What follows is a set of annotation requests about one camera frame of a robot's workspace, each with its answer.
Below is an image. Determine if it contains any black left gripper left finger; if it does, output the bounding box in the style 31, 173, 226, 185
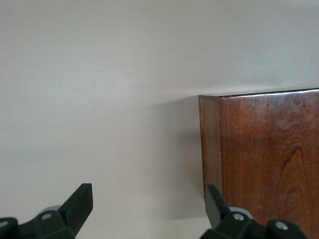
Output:
0, 183, 94, 239

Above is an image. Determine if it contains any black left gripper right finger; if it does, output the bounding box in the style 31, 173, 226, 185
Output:
199, 184, 308, 239

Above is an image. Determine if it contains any dark brown wooden cabinet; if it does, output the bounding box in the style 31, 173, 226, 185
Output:
198, 87, 319, 239

